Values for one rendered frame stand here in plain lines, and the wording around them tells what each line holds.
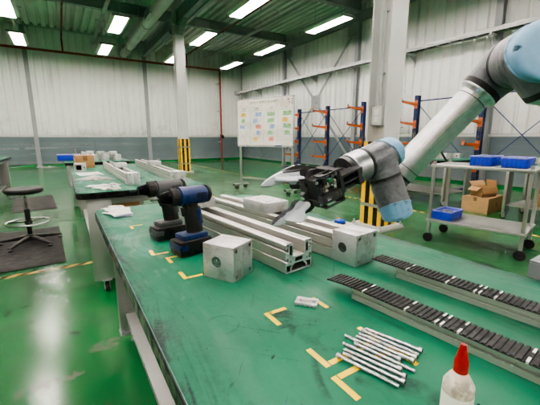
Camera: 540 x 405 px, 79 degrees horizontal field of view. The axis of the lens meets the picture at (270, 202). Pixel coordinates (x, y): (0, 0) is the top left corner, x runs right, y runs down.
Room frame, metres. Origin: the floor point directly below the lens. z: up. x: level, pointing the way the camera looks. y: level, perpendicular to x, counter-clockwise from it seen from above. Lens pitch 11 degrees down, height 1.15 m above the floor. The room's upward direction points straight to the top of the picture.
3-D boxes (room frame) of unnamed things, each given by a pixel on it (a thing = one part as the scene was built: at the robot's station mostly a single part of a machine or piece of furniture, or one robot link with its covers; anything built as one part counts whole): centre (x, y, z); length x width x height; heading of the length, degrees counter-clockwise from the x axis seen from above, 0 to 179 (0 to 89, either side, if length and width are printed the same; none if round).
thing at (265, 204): (1.31, 0.02, 0.87); 0.16 x 0.11 x 0.07; 39
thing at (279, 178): (0.65, -0.03, 1.07); 0.09 x 0.06 x 0.03; 120
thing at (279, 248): (1.19, 0.17, 0.82); 0.80 x 0.10 x 0.09; 39
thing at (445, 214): (3.46, -2.22, 0.50); 1.03 x 0.55 x 1.01; 44
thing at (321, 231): (1.31, 0.02, 0.82); 0.80 x 0.10 x 0.09; 39
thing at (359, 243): (0.97, -0.27, 0.83); 0.12 x 0.09 x 0.10; 129
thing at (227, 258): (0.86, 0.11, 0.83); 0.11 x 0.10 x 0.10; 151
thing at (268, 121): (7.04, 0.10, 0.97); 1.51 x 0.50 x 1.95; 52
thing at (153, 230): (1.17, 0.40, 0.89); 0.20 x 0.08 x 0.22; 131
